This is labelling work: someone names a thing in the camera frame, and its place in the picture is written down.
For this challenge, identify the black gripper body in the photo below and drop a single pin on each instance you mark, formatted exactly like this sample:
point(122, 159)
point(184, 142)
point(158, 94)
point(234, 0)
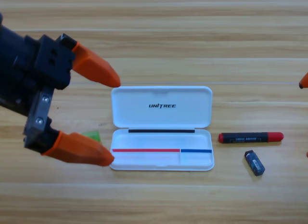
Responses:
point(36, 65)

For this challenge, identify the white Unitree pencil case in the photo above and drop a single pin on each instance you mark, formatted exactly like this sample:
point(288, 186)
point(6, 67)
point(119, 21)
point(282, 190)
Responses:
point(161, 118)

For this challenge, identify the dark blue eraser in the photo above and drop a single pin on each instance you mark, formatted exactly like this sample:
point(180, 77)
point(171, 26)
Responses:
point(255, 163)

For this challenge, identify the red and black marker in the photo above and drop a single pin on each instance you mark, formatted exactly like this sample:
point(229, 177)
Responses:
point(250, 137)

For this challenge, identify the green and white highlighter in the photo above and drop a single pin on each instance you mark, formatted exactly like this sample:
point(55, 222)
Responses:
point(93, 135)

